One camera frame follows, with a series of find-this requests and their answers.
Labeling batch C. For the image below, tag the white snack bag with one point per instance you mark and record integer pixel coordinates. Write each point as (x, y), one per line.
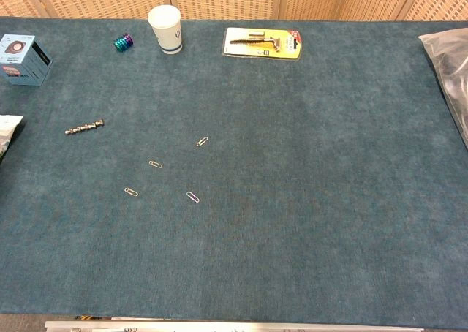
(7, 131)

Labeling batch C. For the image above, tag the paperclip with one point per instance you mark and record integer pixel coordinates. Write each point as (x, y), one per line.
(131, 192)
(192, 197)
(202, 141)
(155, 164)

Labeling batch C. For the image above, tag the white paper cup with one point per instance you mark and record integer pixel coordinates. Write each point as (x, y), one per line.
(166, 28)

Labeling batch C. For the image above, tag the iridescent stacked metal rings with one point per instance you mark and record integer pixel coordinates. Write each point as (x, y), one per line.
(123, 42)

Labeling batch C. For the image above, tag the yellow razor blister pack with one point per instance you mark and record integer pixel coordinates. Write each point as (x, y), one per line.
(261, 43)

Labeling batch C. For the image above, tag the teal table cloth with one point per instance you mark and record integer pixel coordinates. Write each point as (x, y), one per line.
(274, 200)

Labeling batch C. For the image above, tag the grey plastic bag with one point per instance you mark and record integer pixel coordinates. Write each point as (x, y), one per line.
(451, 76)

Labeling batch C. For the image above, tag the light blue product box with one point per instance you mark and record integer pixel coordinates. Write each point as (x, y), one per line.
(22, 61)

